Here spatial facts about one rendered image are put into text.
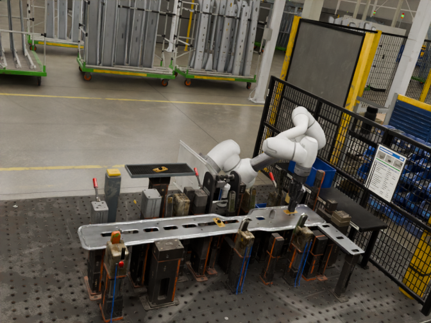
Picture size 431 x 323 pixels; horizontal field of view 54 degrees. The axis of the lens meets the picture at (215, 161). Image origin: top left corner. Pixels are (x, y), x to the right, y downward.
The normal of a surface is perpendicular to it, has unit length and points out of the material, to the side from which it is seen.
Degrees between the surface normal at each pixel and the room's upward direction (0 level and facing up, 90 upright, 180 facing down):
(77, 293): 0
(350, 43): 90
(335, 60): 89
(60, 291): 0
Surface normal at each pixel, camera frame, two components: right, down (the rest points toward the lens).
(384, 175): -0.88, 0.03
